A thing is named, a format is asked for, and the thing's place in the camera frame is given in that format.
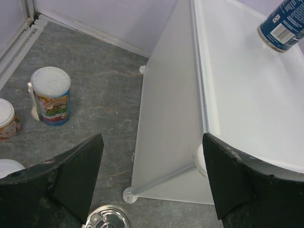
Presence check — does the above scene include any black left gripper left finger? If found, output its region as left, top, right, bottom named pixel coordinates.
left=0, top=134, right=104, bottom=228

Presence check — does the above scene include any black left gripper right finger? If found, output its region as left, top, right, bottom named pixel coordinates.
left=202, top=133, right=304, bottom=228

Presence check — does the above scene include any blue soup can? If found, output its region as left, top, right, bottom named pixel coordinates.
left=82, top=205, right=134, bottom=228
left=257, top=0, right=304, bottom=52

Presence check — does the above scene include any white lid can bottom left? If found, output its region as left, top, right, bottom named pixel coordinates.
left=0, top=159, right=25, bottom=179

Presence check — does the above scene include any yellow short can white lid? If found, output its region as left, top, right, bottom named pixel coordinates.
left=0, top=98, right=21, bottom=142

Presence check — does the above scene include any tall blue can white lid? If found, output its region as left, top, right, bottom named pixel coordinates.
left=27, top=66, right=71, bottom=126

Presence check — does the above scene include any white plastic cube cabinet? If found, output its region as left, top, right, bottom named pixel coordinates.
left=123, top=0, right=304, bottom=204

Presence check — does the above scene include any left aluminium corner post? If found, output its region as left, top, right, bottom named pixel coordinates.
left=0, top=0, right=47, bottom=88

